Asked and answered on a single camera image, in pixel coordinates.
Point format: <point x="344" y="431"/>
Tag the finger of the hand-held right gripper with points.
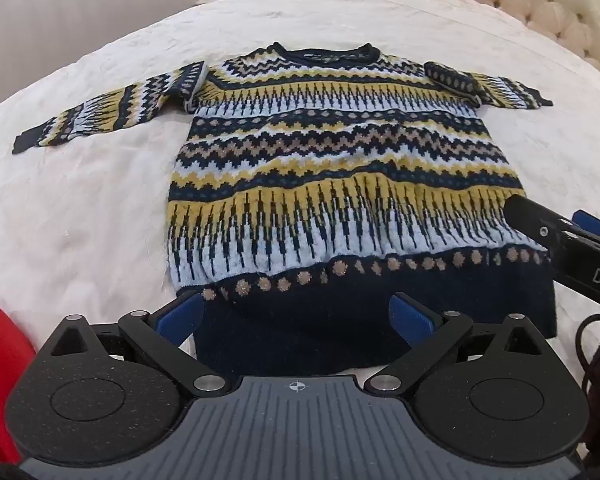
<point x="597" y="227"/>
<point x="530" y="217"/>

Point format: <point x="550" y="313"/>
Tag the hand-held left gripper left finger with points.
<point x="182" y="317"/>

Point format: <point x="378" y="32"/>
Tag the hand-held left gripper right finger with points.
<point x="410" y="317"/>

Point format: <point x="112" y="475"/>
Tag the navy yellow patterned knit sweater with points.
<point x="330" y="160"/>

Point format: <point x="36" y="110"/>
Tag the white bedspread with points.
<point x="105" y="210"/>

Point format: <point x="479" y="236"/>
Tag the red cloth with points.
<point x="2" y="385"/>

